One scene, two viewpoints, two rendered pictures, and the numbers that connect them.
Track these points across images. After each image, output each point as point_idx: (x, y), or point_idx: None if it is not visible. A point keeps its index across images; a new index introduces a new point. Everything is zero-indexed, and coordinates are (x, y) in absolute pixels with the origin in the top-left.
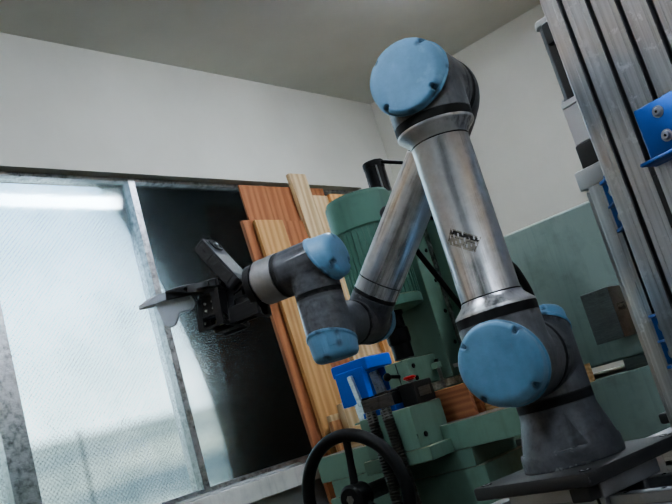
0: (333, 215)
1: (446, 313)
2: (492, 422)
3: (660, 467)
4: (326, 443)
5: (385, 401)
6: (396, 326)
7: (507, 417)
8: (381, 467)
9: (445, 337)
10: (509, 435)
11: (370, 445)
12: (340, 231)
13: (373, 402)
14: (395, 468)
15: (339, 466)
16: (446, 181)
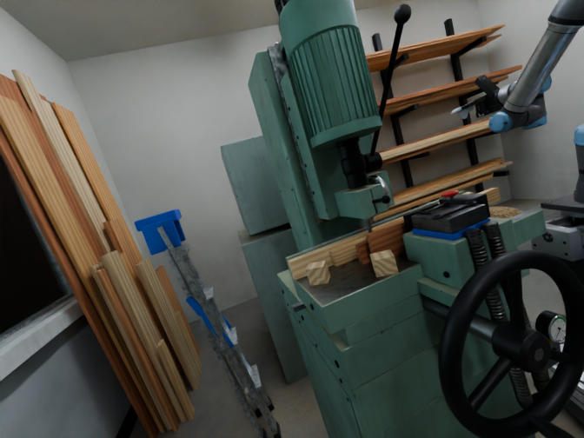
0: (321, 2)
1: None
2: (514, 231)
3: (578, 249)
4: (500, 279)
5: (478, 215)
6: (360, 153)
7: (526, 225)
8: (493, 295)
9: None
10: (526, 241)
11: (558, 268)
12: (330, 24)
13: (464, 218)
14: (583, 292)
15: (356, 308)
16: None
